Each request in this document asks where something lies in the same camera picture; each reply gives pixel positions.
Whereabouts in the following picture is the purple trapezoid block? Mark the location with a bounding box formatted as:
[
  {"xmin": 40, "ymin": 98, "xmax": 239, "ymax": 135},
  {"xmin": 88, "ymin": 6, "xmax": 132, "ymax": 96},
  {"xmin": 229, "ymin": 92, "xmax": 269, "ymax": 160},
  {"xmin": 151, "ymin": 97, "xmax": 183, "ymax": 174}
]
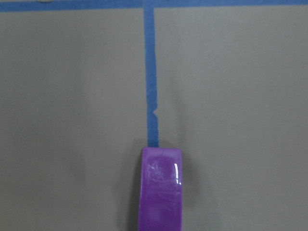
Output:
[{"xmin": 138, "ymin": 147, "xmax": 183, "ymax": 231}]

